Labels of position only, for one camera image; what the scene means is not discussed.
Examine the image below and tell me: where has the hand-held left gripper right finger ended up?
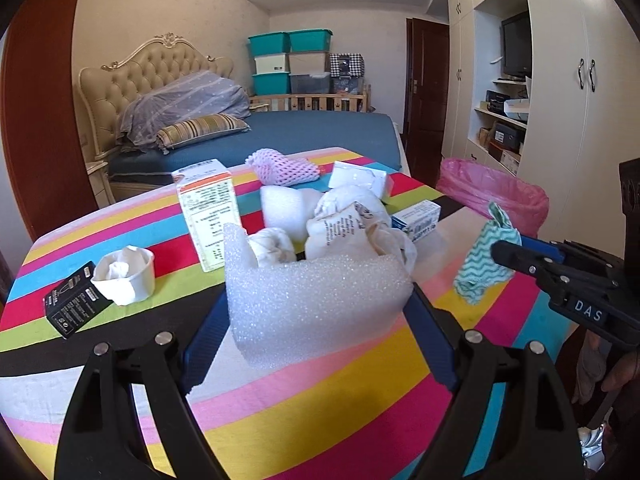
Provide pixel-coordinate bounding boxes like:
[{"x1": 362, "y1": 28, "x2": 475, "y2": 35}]
[{"x1": 402, "y1": 282, "x2": 593, "y2": 480}]

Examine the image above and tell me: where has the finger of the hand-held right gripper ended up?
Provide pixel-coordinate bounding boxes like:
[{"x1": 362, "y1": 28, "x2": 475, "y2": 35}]
[
  {"x1": 490, "y1": 239, "x2": 563, "y2": 282},
  {"x1": 517, "y1": 236, "x2": 568, "y2": 263}
]

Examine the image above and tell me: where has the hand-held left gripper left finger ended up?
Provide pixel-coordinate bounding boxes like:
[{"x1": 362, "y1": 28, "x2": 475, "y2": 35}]
[{"x1": 54, "y1": 292, "x2": 231, "y2": 480}]

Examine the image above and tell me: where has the green wavy patterned cloth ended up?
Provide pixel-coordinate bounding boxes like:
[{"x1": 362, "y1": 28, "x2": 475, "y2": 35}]
[{"x1": 453, "y1": 202, "x2": 522, "y2": 305}]

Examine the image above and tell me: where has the bin with pink liner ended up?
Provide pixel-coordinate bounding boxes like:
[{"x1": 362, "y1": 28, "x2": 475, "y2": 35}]
[{"x1": 436, "y1": 157, "x2": 550, "y2": 238}]

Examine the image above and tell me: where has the white foam sheet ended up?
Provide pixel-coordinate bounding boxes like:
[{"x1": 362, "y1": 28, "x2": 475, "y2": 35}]
[{"x1": 222, "y1": 222, "x2": 416, "y2": 371}]

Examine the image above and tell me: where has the small black box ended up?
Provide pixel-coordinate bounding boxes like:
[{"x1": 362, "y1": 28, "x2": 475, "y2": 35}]
[{"x1": 44, "y1": 261, "x2": 113, "y2": 339}]

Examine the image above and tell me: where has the white printed plastic bag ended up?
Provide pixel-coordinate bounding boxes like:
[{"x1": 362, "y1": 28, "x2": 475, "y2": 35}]
[{"x1": 304, "y1": 185, "x2": 418, "y2": 273}]

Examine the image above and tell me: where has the person's right hand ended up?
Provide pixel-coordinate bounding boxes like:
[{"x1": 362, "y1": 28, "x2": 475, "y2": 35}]
[{"x1": 572, "y1": 330, "x2": 640, "y2": 406}]

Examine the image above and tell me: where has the white paper cup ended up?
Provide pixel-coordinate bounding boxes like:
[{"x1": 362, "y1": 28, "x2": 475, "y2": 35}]
[{"x1": 91, "y1": 246, "x2": 156, "y2": 306}]

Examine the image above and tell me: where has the dark carved wooden chair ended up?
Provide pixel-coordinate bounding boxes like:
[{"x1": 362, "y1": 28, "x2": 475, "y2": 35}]
[{"x1": 619, "y1": 160, "x2": 640, "y2": 261}]

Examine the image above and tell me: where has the blue and white box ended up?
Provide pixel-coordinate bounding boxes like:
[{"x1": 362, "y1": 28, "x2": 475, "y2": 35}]
[{"x1": 391, "y1": 200, "x2": 442, "y2": 243}]

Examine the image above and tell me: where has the black safe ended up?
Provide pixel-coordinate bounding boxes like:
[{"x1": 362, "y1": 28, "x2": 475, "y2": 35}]
[{"x1": 492, "y1": 121, "x2": 526, "y2": 153}]

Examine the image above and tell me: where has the tissue in cup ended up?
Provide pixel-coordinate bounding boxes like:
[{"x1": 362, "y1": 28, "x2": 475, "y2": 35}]
[{"x1": 107, "y1": 246, "x2": 146, "y2": 278}]

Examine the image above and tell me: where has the crumpled white tissue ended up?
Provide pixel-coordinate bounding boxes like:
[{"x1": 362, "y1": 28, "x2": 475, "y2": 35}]
[{"x1": 247, "y1": 227, "x2": 299, "y2": 266}]

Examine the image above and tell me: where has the tall white orange box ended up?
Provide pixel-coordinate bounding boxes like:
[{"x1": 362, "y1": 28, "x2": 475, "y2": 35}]
[{"x1": 171, "y1": 158, "x2": 243, "y2": 273}]

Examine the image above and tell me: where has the cream wardrobe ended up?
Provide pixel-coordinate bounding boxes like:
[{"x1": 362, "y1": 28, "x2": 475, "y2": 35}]
[{"x1": 440, "y1": 0, "x2": 640, "y2": 271}]

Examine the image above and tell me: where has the white foam sleeve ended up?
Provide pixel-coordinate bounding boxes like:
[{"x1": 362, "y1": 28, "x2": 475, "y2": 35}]
[{"x1": 260, "y1": 185, "x2": 331, "y2": 243}]

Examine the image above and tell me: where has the white cardboard box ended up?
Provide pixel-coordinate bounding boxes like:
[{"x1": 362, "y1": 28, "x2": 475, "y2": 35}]
[{"x1": 327, "y1": 161, "x2": 391, "y2": 201}]

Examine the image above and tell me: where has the dark wooden door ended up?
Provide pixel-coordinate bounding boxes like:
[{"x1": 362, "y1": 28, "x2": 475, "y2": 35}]
[{"x1": 404, "y1": 17, "x2": 451, "y2": 176}]

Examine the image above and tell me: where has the cream nightstand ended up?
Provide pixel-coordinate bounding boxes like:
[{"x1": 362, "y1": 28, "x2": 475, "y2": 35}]
[{"x1": 85, "y1": 160, "x2": 118, "y2": 208}]

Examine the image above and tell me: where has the pink foam net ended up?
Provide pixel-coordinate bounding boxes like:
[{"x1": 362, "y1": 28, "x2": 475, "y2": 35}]
[{"x1": 245, "y1": 149, "x2": 321, "y2": 186}]

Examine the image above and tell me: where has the black television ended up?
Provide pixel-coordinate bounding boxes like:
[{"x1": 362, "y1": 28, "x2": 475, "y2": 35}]
[{"x1": 501, "y1": 10, "x2": 533, "y2": 81}]

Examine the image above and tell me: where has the striped pillow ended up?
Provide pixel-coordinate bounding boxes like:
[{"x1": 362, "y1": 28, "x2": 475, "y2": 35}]
[{"x1": 155, "y1": 114, "x2": 251, "y2": 151}]

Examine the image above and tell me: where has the bed with blue sheet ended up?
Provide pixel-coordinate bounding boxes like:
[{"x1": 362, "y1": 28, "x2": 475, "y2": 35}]
[{"x1": 107, "y1": 112, "x2": 403, "y2": 206}]

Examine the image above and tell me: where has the grey-blue duvet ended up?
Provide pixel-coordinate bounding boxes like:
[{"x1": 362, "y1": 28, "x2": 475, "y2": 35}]
[{"x1": 116, "y1": 71, "x2": 251, "y2": 151}]

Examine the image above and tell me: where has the dark printed carton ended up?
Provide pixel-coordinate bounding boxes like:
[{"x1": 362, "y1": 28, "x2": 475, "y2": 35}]
[{"x1": 331, "y1": 76, "x2": 365, "y2": 95}]

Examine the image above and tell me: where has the black white checkered bag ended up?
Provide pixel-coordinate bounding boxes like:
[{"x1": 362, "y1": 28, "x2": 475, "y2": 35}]
[{"x1": 329, "y1": 52, "x2": 365, "y2": 78}]

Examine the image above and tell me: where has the wooden crib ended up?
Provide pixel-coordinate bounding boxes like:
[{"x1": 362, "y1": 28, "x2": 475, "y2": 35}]
[{"x1": 249, "y1": 85, "x2": 373, "y2": 113}]

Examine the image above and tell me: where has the teal storage box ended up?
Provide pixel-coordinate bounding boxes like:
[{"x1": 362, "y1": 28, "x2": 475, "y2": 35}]
[
  {"x1": 287, "y1": 29, "x2": 333, "y2": 53},
  {"x1": 251, "y1": 72, "x2": 292, "y2": 96},
  {"x1": 248, "y1": 32, "x2": 291, "y2": 56}
]

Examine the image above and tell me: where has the clear grey storage box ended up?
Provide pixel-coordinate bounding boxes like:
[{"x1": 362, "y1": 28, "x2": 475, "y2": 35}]
[{"x1": 290, "y1": 72, "x2": 332, "y2": 95}]

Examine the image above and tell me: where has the beige tufted headboard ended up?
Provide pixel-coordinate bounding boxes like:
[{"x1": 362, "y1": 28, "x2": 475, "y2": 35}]
[{"x1": 77, "y1": 32, "x2": 235, "y2": 161}]

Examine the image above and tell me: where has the white storage box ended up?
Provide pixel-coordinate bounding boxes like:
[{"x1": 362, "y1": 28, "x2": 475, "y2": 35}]
[{"x1": 254, "y1": 53, "x2": 291, "y2": 75}]

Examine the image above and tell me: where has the clear beige storage box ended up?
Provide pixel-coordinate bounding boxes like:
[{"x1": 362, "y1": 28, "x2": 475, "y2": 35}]
[{"x1": 288, "y1": 51, "x2": 331, "y2": 75}]

